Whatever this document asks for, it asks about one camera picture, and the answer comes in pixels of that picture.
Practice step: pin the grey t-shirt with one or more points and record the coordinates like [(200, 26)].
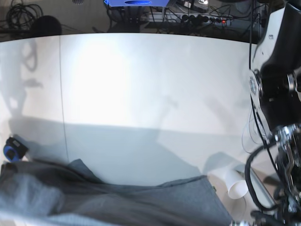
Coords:
[(46, 194)]

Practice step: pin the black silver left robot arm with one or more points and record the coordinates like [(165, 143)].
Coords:
[(275, 90)]

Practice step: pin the black power strip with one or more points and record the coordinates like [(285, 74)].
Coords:
[(198, 19)]

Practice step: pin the white paper cup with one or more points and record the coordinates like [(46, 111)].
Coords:
[(236, 185)]

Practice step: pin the glass side table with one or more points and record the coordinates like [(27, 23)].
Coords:
[(263, 192)]

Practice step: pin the blue black tape measure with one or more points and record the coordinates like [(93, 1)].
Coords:
[(14, 150)]

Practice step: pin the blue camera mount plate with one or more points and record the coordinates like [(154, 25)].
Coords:
[(136, 3)]

